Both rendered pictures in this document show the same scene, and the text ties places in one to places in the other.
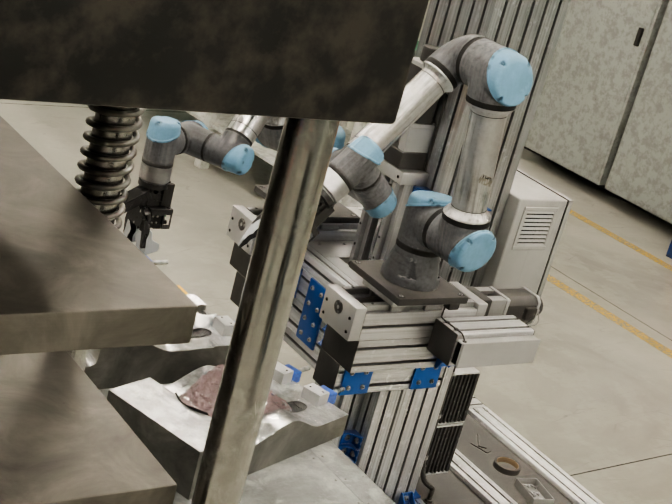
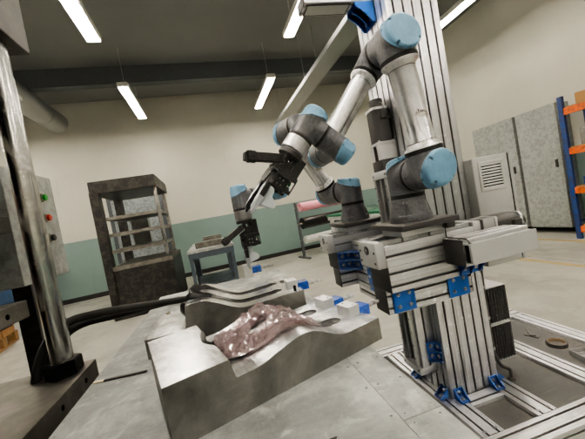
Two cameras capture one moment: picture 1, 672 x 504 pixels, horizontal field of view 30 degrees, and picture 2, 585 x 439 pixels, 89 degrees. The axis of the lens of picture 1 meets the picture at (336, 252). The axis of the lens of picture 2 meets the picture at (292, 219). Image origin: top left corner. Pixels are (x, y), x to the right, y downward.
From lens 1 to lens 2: 204 cm
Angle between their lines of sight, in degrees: 32
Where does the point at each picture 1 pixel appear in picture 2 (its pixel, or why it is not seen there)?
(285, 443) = (307, 357)
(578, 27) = not seen: hidden behind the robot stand
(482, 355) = (491, 250)
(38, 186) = not seen: outside the picture
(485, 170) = (417, 104)
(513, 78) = (402, 25)
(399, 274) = (399, 215)
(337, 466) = (371, 370)
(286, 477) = (310, 395)
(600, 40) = not seen: hidden behind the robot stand
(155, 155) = (235, 204)
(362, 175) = (312, 127)
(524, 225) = (482, 174)
